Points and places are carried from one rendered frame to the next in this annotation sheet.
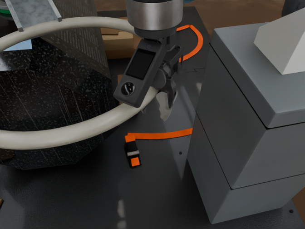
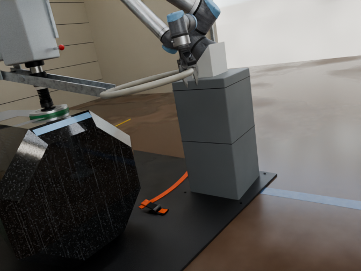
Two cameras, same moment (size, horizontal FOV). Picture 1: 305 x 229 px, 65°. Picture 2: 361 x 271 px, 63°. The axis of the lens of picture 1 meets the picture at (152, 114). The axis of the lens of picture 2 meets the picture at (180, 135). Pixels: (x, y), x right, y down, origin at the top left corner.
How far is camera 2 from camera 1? 1.37 m
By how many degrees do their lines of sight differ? 45
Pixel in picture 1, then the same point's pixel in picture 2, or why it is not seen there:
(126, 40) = not seen: hidden behind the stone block
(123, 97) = (191, 61)
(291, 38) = (207, 62)
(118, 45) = not seen: hidden behind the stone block
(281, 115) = (225, 79)
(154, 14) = (186, 38)
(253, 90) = (209, 81)
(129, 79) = (188, 57)
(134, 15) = (181, 41)
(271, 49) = (202, 72)
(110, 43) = not seen: hidden behind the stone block
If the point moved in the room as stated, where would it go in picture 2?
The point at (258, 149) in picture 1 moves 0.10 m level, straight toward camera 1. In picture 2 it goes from (228, 102) to (231, 106)
